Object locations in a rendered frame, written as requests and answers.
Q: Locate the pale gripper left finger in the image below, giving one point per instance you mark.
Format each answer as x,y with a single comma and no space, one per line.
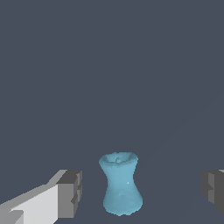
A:
43,201

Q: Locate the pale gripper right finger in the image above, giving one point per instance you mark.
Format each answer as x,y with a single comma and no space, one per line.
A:
215,186

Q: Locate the light blue hourglass vase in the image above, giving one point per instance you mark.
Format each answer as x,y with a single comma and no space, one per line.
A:
121,186

